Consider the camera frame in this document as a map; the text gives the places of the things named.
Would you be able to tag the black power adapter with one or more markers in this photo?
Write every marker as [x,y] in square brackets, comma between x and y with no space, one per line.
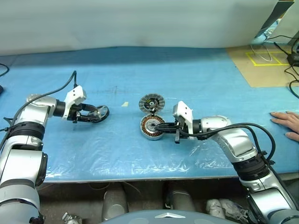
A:
[294,59]

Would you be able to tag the grey rounded cylinder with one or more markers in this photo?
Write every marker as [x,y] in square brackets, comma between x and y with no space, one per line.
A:
[181,198]
[114,205]

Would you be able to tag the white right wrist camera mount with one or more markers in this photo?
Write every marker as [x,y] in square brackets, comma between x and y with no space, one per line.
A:
[184,112]

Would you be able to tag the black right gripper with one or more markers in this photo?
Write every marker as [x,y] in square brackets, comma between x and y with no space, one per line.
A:
[177,138]

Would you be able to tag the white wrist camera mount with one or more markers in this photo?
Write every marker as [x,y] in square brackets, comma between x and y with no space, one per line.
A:
[74,95]
[184,112]

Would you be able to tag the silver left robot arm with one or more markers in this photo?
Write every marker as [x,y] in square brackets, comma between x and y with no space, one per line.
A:
[21,163]

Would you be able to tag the white panel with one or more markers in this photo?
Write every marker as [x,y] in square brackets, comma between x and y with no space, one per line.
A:
[289,23]

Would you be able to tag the brown cardboard sheet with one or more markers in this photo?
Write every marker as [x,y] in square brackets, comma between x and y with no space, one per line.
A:
[257,74]

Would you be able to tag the grey motor stator copper windings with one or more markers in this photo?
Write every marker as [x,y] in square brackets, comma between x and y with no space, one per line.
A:
[147,134]

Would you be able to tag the pale tape piece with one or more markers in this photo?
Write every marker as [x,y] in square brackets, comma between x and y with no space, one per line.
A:
[125,104]

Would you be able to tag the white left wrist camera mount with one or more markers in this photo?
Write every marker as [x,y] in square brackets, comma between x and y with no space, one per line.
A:
[74,95]

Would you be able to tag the yellow tape rectangle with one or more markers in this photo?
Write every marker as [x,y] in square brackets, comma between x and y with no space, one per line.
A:
[268,64]

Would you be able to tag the grey slanted panel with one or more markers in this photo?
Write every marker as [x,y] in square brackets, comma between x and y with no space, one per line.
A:
[273,16]

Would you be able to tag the small metal bracket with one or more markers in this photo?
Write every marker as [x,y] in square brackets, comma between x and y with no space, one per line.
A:
[71,218]

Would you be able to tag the blue table cover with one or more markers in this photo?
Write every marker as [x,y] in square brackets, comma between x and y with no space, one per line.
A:
[116,151]

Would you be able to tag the white shoe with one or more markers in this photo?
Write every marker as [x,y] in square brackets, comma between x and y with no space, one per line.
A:
[215,208]
[233,208]

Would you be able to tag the bare person hand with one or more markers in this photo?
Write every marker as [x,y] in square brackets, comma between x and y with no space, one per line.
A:
[289,121]

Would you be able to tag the grey blue rounded shell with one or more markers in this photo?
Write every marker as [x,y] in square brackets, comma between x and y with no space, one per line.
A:
[140,218]

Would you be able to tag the round silver motor rotor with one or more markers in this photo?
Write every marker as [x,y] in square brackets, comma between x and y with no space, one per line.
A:
[142,102]

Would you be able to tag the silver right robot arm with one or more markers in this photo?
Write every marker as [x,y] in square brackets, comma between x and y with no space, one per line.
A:
[236,140]

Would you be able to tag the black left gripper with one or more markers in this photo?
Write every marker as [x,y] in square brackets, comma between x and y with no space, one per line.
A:
[74,113]

